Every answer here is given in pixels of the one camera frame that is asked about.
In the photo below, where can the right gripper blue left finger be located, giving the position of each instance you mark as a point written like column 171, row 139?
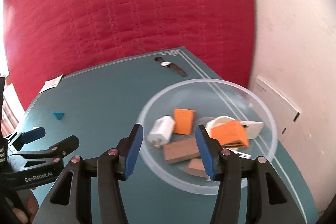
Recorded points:
column 128, row 151

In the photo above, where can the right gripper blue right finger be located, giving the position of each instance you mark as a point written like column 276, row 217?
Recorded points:
column 209, row 150

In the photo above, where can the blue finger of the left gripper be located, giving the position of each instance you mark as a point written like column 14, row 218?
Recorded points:
column 18, row 140
column 59, row 150

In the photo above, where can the orange striped wedge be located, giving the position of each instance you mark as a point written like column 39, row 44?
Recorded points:
column 183, row 121
column 230, row 134

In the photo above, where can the dark brown wooden block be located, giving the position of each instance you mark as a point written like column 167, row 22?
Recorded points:
column 181, row 150

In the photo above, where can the white power adapter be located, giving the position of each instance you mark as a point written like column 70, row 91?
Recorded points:
column 161, row 132

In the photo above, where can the left hand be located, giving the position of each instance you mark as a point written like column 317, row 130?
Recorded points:
column 30, row 205

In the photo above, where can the small tan wooden block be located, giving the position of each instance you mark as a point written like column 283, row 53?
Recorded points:
column 196, row 168

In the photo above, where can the white tape roll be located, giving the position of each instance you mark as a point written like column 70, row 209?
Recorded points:
column 216, row 122

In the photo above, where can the blue wedge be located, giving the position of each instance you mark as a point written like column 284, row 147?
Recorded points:
column 58, row 115

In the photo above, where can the white paper packet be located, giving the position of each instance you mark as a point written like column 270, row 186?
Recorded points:
column 49, row 84

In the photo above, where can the red quilted mattress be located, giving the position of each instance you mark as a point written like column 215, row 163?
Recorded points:
column 47, row 38

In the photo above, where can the wristwatch with dark strap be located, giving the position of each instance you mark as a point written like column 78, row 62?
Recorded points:
column 168, row 64

